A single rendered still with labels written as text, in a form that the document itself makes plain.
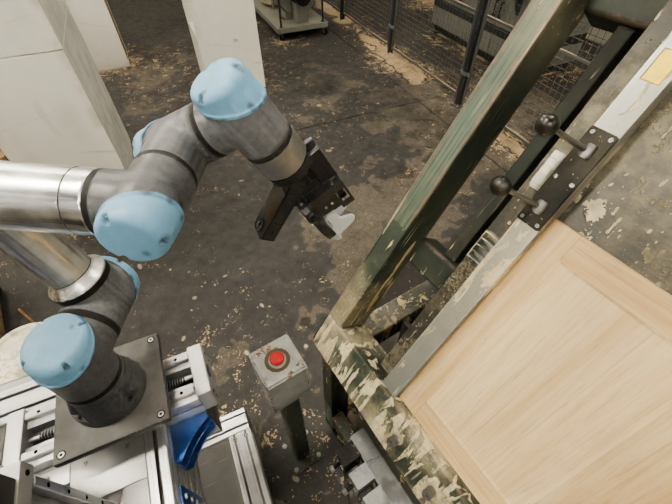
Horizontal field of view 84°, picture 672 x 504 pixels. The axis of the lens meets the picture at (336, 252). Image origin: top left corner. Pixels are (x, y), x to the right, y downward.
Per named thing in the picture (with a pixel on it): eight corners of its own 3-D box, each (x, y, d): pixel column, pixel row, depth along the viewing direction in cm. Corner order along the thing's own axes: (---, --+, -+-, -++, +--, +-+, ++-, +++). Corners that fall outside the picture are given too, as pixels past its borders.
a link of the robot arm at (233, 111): (186, 72, 46) (243, 40, 43) (242, 134, 54) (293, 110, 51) (176, 115, 42) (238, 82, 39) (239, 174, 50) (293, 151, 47)
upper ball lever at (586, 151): (576, 159, 69) (525, 127, 64) (592, 141, 67) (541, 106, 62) (591, 166, 65) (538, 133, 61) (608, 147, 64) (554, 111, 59)
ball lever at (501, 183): (532, 213, 74) (481, 186, 69) (545, 197, 72) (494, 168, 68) (543, 222, 71) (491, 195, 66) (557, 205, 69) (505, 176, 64)
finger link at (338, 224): (367, 233, 69) (347, 206, 61) (341, 251, 69) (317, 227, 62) (360, 222, 70) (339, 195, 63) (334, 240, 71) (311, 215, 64)
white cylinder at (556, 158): (558, 151, 74) (530, 185, 77) (553, 147, 72) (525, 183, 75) (571, 158, 72) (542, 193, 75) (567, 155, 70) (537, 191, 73)
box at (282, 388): (257, 380, 114) (247, 353, 100) (292, 360, 118) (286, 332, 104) (275, 414, 107) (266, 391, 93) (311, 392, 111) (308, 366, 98)
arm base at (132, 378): (72, 440, 76) (43, 425, 68) (73, 375, 85) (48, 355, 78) (150, 409, 80) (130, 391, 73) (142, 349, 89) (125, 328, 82)
